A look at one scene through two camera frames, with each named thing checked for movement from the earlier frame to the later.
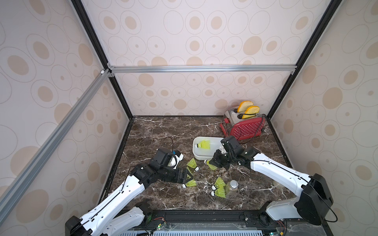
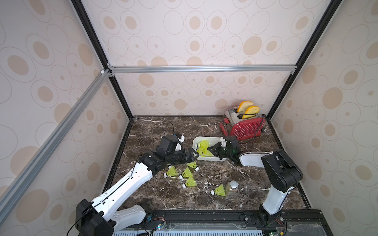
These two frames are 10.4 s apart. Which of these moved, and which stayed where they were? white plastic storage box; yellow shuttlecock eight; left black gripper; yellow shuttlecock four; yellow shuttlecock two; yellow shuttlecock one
Moved: yellow shuttlecock eight; left black gripper
Stayed: yellow shuttlecock one; yellow shuttlecock two; white plastic storage box; yellow shuttlecock four
